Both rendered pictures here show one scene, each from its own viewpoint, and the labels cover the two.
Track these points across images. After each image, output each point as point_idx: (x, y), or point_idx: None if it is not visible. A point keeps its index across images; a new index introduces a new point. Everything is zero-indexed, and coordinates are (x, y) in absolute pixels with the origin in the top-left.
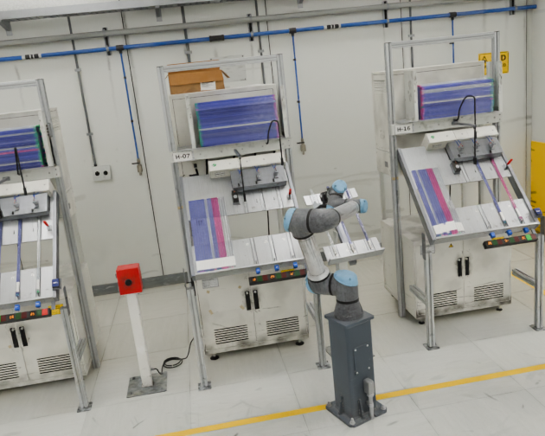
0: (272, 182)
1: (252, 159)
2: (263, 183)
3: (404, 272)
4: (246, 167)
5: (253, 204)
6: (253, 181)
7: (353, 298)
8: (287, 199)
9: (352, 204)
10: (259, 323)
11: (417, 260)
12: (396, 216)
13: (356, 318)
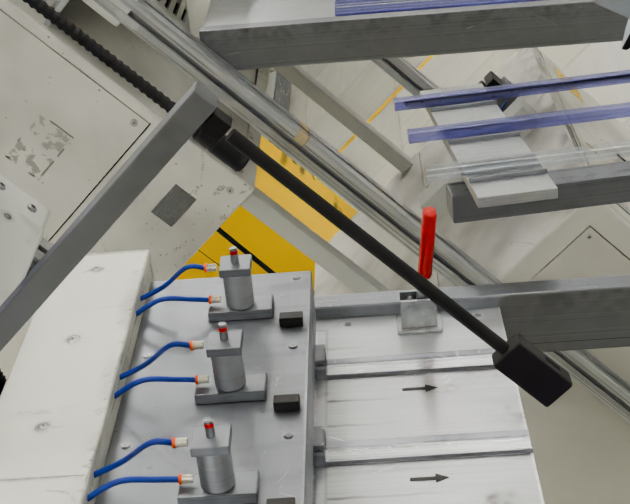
0: (303, 331)
1: (40, 398)
2: (307, 372)
3: (625, 371)
4: (101, 443)
5: (465, 498)
6: (262, 424)
7: None
8: (438, 328)
9: None
10: None
11: None
12: (439, 239)
13: None
